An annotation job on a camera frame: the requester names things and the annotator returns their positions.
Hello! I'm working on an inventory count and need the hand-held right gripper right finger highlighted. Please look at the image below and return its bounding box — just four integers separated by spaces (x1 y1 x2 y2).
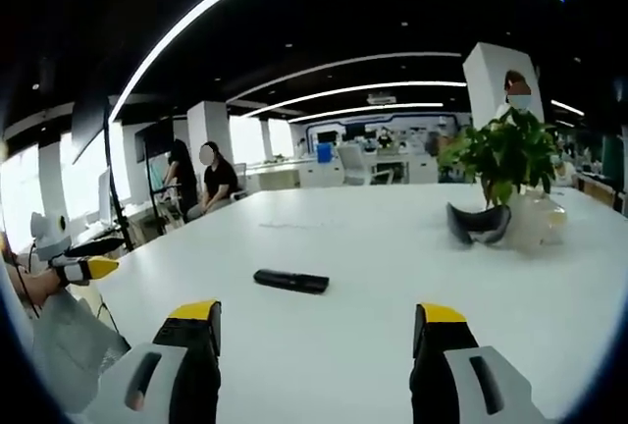
409 301 549 424

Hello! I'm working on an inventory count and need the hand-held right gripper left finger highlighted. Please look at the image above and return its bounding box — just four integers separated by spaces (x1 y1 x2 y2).
80 298 222 424

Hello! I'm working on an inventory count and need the black remote control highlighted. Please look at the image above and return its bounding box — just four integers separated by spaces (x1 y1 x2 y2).
252 268 331 295

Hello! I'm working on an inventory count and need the person's grey clothing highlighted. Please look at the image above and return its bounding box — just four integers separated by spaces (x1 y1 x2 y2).
27 291 132 413

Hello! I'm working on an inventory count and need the black tripod stand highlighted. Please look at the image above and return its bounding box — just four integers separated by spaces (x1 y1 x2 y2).
66 97 136 256

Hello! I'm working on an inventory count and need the black hanging screen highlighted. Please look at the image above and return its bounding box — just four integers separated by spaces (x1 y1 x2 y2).
71 94 113 166

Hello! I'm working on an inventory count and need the black curved headset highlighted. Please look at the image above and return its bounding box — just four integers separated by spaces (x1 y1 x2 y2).
445 201 513 247

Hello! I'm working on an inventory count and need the clear glass vase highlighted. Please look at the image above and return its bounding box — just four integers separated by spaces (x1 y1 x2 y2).
507 191 569 254

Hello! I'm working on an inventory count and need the row of white desks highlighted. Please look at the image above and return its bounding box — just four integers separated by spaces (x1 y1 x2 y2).
243 154 439 192

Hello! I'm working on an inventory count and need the green potted plant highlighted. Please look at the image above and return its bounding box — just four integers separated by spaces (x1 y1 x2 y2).
436 106 561 210

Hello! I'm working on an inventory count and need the white office chair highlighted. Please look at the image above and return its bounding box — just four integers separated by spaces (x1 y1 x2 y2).
337 143 394 186

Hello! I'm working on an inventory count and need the straight ceiling light strip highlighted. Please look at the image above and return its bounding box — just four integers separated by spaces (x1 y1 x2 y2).
288 102 445 125
242 80 468 119
228 52 462 101

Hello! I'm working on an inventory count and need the curved ceiling light strip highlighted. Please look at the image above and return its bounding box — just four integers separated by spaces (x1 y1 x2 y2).
108 0 566 124

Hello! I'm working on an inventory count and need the thin black cable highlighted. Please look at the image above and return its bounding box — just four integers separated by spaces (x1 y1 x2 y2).
13 251 41 320

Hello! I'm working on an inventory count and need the black wall monitor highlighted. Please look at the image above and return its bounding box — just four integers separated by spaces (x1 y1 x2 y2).
133 119 176 161

